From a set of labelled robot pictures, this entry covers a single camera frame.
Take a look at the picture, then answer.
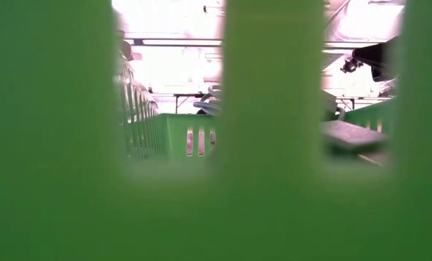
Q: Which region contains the green USB cable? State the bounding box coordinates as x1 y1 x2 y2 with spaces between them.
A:
320 107 389 155
192 85 223 117

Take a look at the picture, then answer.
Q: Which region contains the green plastic basket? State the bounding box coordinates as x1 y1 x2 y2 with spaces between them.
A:
0 0 432 261

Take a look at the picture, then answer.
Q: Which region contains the black frame table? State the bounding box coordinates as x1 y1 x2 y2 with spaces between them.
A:
172 92 207 114

